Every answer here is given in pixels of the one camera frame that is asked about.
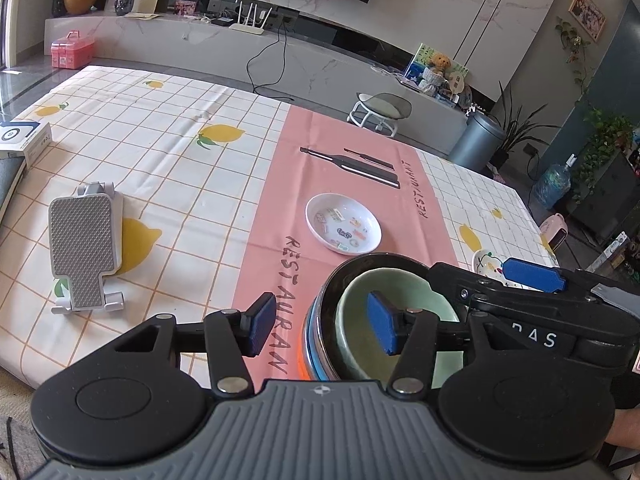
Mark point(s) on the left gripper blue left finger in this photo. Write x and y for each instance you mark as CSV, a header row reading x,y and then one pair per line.
x,y
256,324

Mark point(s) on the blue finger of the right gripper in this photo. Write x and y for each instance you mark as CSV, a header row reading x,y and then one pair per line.
x,y
533,275

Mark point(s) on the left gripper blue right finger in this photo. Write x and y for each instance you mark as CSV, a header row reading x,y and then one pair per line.
x,y
387,321

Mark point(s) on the green ceramic bowl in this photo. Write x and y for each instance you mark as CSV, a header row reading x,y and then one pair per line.
x,y
369,324

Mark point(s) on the orange steel bowl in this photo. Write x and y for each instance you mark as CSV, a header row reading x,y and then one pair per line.
x,y
301,359

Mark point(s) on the small white sticker dish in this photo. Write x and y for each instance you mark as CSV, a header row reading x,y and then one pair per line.
x,y
342,224

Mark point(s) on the white fruity painted plate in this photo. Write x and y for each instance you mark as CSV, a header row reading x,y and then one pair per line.
x,y
487,264

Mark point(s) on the pink small heater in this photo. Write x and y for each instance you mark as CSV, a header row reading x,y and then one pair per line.
x,y
553,232

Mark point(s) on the blue water jug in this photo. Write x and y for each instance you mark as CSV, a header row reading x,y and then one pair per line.
x,y
554,183

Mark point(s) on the lemon and pink tablecloth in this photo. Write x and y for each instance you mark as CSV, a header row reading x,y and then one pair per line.
x,y
215,183

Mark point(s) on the potted green plant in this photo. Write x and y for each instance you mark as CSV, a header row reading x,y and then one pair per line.
x,y
516,126

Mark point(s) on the grey metal trash can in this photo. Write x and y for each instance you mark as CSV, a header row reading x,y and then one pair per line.
x,y
480,139

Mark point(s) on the grey phone stand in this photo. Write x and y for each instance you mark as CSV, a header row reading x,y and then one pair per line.
x,y
85,236

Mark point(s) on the white rolling stool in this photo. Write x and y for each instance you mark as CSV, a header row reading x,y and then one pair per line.
x,y
383,111

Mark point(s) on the teddy bear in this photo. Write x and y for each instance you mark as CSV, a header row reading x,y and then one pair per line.
x,y
434,76

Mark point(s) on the white small box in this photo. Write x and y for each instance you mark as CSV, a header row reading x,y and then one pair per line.
x,y
24,139

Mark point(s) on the white wifi router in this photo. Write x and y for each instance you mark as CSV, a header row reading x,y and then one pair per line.
x,y
251,18

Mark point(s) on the pink storage box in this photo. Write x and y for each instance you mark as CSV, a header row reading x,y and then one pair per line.
x,y
72,52

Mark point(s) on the framed wall picture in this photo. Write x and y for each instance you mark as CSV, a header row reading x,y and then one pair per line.
x,y
589,16

